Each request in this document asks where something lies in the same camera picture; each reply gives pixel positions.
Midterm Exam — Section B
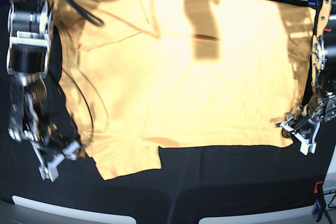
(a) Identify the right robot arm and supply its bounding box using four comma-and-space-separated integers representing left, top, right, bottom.
6, 0, 82, 181

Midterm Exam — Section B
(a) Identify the black table cloth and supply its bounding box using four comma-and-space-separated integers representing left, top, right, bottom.
1, 5, 335, 223

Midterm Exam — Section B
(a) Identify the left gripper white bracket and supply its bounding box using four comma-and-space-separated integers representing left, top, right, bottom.
275, 112, 319, 155

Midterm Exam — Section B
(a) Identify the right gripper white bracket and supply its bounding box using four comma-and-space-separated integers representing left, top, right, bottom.
31, 141, 83, 182

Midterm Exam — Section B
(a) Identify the yellow t-shirt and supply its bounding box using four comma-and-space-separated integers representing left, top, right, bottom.
54, 0, 316, 180

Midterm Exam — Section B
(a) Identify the red blue clamp bottom right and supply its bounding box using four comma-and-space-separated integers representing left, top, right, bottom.
312, 181, 326, 222

